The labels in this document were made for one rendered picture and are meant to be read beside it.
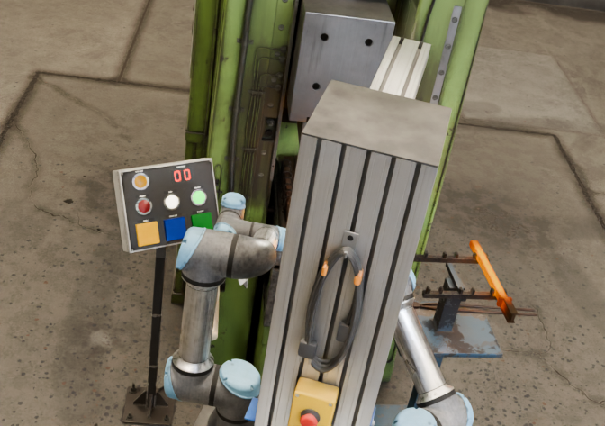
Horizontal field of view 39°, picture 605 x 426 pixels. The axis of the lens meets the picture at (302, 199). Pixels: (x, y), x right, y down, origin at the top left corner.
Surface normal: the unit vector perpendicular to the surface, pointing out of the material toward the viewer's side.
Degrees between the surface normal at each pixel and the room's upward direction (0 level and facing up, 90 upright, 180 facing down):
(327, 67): 90
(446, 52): 90
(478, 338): 0
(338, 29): 90
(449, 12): 90
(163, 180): 60
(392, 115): 0
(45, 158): 0
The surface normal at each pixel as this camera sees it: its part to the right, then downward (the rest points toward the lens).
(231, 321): 0.06, 0.55
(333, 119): 0.14, -0.83
